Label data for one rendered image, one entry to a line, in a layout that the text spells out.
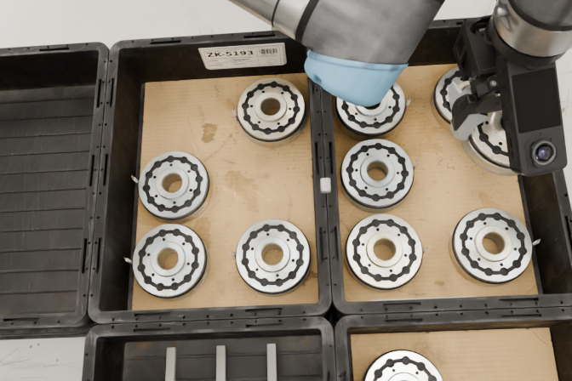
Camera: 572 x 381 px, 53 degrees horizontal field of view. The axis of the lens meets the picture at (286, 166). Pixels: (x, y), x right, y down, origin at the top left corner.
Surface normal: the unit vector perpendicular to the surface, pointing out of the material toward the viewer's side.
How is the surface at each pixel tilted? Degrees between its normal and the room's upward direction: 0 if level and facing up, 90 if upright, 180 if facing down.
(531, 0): 90
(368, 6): 36
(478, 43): 0
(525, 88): 29
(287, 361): 0
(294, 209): 0
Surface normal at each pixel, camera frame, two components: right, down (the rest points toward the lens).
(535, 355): -0.07, -0.34
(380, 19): -0.18, 0.32
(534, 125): 0.06, 0.14
